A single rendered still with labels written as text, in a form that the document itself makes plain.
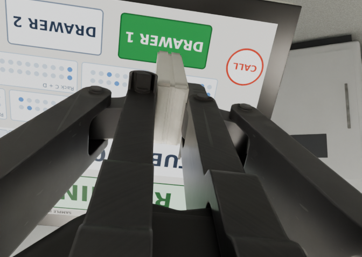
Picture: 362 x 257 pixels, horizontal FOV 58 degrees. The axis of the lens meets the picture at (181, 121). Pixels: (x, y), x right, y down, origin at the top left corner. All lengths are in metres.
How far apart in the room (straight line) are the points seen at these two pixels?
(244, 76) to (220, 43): 0.05
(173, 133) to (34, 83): 0.25
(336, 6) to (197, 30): 1.76
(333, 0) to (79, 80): 1.77
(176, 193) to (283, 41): 0.22
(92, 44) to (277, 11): 0.19
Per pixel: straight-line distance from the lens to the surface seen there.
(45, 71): 0.37
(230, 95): 0.37
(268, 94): 0.38
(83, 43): 0.36
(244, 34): 0.36
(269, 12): 0.36
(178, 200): 0.43
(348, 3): 2.07
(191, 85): 0.18
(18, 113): 0.40
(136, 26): 0.35
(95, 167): 0.41
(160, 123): 0.15
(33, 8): 0.37
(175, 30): 0.35
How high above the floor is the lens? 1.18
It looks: 17 degrees down
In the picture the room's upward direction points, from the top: 175 degrees counter-clockwise
